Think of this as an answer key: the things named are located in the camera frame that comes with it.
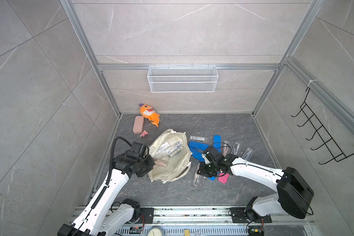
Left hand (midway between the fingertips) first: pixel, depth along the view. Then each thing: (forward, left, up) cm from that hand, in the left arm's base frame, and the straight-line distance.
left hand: (156, 162), depth 76 cm
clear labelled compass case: (+24, -28, -15) cm, 40 cm away
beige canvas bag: (0, -5, -11) cm, 12 cm away
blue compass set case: (+21, -40, -15) cm, 47 cm away
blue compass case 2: (-5, -32, -14) cm, 35 cm away
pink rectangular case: (+38, +18, -13) cm, 44 cm away
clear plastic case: (+15, -6, -13) cm, 21 cm away
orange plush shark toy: (+45, +11, -7) cm, 47 cm away
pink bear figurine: (+29, +13, -12) cm, 34 cm away
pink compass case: (-5, -38, -15) cm, 42 cm away
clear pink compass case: (+16, -45, -14) cm, 50 cm away
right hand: (-3, -23, -10) cm, 25 cm away
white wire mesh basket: (+55, -16, +14) cm, 59 cm away
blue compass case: (+19, -26, -16) cm, 36 cm away
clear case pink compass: (-5, -22, -10) cm, 25 cm away
